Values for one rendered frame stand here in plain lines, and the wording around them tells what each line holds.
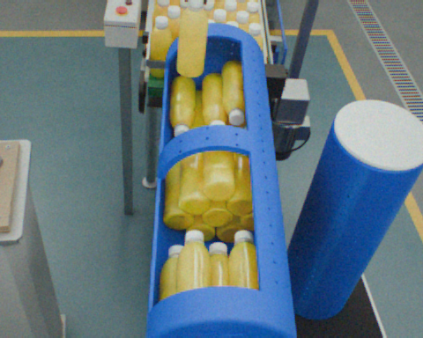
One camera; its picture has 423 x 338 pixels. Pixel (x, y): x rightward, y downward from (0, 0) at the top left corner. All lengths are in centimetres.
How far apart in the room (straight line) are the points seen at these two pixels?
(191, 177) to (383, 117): 68
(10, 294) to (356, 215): 100
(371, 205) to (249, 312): 77
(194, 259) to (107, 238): 144
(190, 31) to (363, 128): 58
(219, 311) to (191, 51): 70
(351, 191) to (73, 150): 165
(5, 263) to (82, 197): 125
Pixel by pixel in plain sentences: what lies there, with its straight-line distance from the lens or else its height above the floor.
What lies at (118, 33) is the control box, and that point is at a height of 106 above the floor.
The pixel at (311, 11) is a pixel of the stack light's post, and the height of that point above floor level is 102.
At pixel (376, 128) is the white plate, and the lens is 164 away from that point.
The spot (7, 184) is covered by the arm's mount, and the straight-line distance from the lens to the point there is 142.
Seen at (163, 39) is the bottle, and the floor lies 106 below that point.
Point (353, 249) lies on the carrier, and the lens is 183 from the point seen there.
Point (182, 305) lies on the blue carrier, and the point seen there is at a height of 121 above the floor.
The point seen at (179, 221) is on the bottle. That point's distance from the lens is 129.
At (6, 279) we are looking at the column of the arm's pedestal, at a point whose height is 79.
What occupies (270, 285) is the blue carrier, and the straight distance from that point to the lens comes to 102.
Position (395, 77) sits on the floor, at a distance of 368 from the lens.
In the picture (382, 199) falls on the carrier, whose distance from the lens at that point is 164.
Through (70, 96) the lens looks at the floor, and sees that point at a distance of 318.
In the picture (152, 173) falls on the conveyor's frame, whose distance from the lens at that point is 263.
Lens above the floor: 208
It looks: 48 degrees down
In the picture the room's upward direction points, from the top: 8 degrees clockwise
